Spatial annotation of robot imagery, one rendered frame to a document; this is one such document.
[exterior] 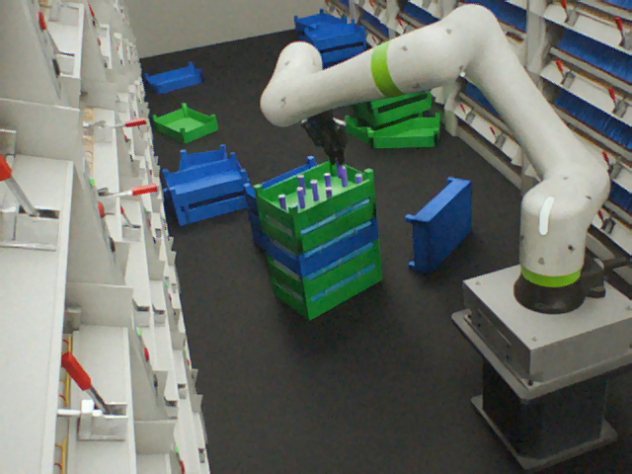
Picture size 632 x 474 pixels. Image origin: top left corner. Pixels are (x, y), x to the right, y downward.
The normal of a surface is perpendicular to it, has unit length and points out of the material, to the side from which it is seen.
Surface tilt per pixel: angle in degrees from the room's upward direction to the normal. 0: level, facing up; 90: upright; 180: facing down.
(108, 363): 22
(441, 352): 0
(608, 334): 90
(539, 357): 90
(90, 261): 90
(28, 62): 90
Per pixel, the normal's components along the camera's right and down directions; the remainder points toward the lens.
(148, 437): 0.26, 0.48
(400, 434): -0.12, -0.84
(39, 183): 0.25, -0.87
